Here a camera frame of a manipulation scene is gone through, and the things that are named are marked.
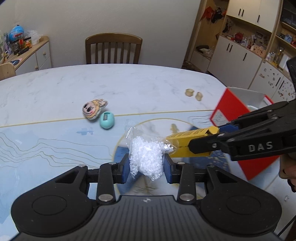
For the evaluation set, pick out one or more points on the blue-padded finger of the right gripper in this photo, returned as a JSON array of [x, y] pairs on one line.
[[208, 143], [227, 128]]

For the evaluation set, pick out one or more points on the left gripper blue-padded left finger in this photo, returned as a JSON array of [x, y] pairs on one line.
[[123, 169]]

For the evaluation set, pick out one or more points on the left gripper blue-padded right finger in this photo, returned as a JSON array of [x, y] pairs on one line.
[[170, 170]]

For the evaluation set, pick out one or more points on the yellow small box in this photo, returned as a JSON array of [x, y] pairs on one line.
[[181, 140]]

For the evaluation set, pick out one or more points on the white beads plastic bag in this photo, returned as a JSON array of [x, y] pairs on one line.
[[147, 152]]

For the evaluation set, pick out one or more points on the teal egg-shaped sharpener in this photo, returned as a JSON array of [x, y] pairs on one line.
[[107, 120]]

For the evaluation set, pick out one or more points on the cartoon monster face plush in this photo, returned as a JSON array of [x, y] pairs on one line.
[[92, 109]]

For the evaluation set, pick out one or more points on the person's right hand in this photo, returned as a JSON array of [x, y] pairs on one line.
[[287, 167]]

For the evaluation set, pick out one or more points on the blue patterned table mat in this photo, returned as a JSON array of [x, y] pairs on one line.
[[33, 153]]

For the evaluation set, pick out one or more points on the dark wooden chair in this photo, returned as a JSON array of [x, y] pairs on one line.
[[115, 48]]

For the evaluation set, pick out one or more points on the white drawer sideboard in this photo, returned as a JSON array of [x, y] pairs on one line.
[[36, 58]]

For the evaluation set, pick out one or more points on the small wooden chair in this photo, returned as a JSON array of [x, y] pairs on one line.
[[7, 70]]

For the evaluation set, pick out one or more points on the blue globe toy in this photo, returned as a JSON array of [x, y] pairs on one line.
[[15, 31]]

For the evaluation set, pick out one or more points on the white wall cabinet unit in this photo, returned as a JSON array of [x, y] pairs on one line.
[[246, 44]]

